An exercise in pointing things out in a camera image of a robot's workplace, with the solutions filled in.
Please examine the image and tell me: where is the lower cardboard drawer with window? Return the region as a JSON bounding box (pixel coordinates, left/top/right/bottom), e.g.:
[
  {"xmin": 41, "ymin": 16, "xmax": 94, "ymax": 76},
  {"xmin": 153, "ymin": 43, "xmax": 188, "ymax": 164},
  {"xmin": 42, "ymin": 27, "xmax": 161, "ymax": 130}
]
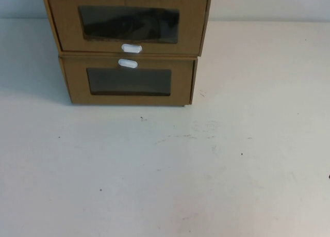
[{"xmin": 58, "ymin": 53, "xmax": 199, "ymax": 108}]

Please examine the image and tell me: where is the white plastic drawer handle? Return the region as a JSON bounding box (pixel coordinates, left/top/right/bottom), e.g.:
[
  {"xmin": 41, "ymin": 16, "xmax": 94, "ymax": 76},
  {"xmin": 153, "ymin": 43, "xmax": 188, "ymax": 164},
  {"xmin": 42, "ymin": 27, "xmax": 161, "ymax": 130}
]
[
  {"xmin": 118, "ymin": 58, "xmax": 139, "ymax": 68},
  {"xmin": 121, "ymin": 43, "xmax": 143, "ymax": 53}
]

